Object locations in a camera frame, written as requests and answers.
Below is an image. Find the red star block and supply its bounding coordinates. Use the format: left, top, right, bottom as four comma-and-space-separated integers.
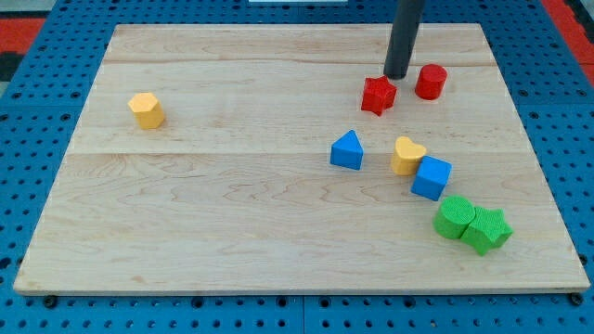
361, 75, 397, 117

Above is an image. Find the yellow heart block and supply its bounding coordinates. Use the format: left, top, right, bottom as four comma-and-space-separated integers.
391, 136, 427, 176

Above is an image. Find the blue cube block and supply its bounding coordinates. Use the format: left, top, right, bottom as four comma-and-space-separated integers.
410, 156, 452, 201

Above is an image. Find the green star block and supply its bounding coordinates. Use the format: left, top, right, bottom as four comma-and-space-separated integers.
460, 206, 514, 256

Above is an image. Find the blue triangle block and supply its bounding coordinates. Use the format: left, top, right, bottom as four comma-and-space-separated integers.
329, 130, 364, 170

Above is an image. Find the yellow hexagon block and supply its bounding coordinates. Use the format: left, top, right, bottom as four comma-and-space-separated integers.
127, 92, 165, 130

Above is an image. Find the red cylinder block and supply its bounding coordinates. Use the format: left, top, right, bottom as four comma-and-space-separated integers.
415, 64, 447, 100

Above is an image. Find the green cylinder block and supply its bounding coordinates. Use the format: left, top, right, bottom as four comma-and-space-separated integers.
433, 196, 475, 239

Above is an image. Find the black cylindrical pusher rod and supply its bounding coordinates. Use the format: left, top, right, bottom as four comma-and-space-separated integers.
383, 0, 425, 80

